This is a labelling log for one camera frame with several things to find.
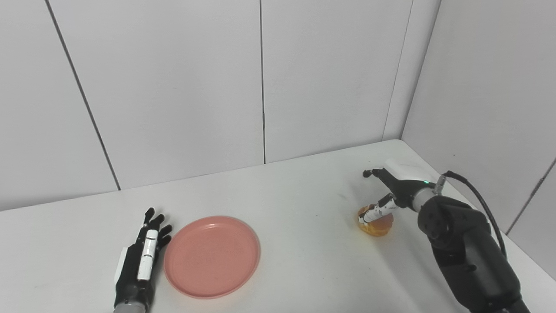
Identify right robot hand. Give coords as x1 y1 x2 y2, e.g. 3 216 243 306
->
363 158 437 223

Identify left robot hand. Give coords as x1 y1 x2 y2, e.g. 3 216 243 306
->
113 207 173 308

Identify cream puff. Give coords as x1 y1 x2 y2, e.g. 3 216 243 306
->
357 205 394 237

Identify pink plate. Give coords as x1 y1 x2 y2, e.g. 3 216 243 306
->
164 216 261 300

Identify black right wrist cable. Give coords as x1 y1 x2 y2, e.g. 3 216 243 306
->
433 170 508 260

